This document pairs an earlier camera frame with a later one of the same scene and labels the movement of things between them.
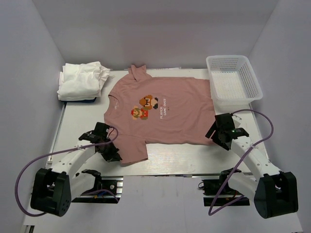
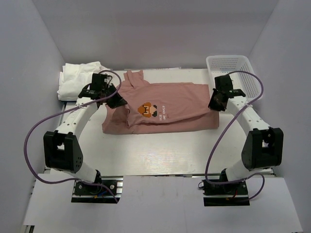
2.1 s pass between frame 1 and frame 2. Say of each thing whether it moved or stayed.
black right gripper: moved
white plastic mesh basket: stayed
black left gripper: moved
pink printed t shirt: moved
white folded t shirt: stayed
